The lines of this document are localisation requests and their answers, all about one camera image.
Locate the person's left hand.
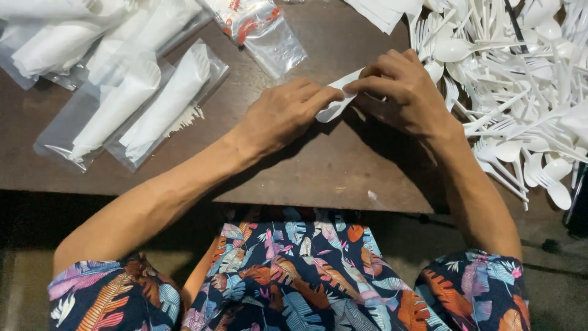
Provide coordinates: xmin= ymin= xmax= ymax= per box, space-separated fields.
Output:
xmin=231 ymin=77 xmax=345 ymax=160

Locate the person's right hand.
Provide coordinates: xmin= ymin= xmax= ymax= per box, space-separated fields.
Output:
xmin=342 ymin=48 xmax=466 ymax=144

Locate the white paper napkin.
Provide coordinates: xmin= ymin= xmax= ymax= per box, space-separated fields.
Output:
xmin=315 ymin=67 xmax=368 ymax=124

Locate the clear plastic bags red print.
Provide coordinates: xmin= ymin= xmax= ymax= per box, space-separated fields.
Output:
xmin=202 ymin=0 xmax=308 ymax=82

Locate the stack of white napkins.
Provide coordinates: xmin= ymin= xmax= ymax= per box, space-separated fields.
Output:
xmin=344 ymin=0 xmax=424 ymax=36

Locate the heap of white plastic cutlery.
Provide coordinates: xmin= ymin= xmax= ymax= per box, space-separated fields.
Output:
xmin=406 ymin=0 xmax=588 ymax=212

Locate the bagged napkin-wrapped cutlery set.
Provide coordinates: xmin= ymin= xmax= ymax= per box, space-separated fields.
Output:
xmin=86 ymin=0 xmax=214 ymax=86
xmin=105 ymin=39 xmax=230 ymax=174
xmin=0 ymin=0 xmax=136 ymax=91
xmin=33 ymin=59 xmax=176 ymax=174

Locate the black stick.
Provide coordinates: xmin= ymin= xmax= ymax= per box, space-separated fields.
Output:
xmin=504 ymin=0 xmax=530 ymax=54

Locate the floral leaf print dress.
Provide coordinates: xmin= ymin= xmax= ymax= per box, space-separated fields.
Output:
xmin=48 ymin=207 xmax=532 ymax=331

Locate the black flat device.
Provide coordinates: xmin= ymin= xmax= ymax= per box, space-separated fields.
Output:
xmin=563 ymin=161 xmax=588 ymax=227

